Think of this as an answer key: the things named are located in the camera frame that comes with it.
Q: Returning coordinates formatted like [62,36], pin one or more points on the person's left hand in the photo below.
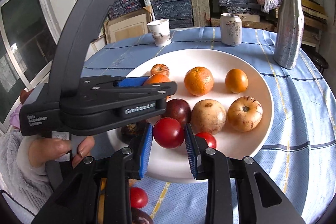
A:
[44,150]

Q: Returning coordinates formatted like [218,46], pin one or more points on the dark red plum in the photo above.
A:
[178,109]

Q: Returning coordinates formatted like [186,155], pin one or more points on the red cherry tomato front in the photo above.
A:
[138,197]

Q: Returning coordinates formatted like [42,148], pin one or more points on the white paper cup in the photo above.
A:
[160,31]

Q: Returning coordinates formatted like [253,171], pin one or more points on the dark mangosteen hidden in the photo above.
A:
[140,217]

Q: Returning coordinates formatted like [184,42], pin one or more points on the brown kiwi-like fruit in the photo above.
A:
[208,116]

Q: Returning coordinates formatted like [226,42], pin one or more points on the grey sleeved left forearm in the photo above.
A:
[28,185]

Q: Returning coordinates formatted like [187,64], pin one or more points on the dark brown mangosteen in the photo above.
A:
[131,131]

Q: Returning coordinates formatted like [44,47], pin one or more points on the white beverage can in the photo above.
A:
[230,29]

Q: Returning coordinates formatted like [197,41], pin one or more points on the small orange tomato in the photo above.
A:
[236,81]

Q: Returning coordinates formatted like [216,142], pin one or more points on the large white oval plate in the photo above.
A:
[232,143]

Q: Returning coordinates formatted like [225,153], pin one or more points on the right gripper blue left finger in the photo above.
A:
[144,149]

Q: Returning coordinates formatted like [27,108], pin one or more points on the pale striped small apple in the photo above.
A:
[244,114]

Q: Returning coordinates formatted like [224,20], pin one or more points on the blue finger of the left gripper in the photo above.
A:
[132,81]
[124,91]

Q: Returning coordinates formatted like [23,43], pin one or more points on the red cherry tomato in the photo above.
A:
[138,197]
[209,138]
[168,133]

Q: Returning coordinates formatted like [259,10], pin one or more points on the silver metal bottle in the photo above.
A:
[290,28]

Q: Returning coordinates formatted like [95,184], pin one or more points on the brown plush toy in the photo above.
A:
[24,95]

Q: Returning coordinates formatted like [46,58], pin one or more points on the black round stool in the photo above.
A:
[318,60]

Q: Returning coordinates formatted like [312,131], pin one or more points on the yellow-orange persimmon fruit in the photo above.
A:
[100,207]

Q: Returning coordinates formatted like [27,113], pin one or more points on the large orange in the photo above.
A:
[199,81]
[157,78]

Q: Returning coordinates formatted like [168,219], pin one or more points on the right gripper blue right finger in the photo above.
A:
[193,152]

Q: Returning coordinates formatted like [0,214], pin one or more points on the wooden framed panel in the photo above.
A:
[131,25]

